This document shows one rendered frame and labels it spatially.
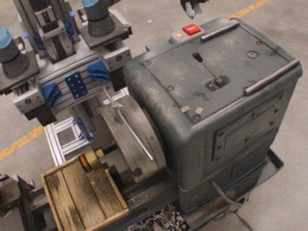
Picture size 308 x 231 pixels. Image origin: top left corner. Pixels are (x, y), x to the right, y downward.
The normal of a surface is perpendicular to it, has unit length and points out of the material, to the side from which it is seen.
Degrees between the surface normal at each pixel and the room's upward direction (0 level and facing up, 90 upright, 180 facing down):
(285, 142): 0
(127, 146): 41
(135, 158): 59
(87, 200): 0
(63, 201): 0
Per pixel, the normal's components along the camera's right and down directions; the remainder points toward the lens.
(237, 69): -0.13, -0.62
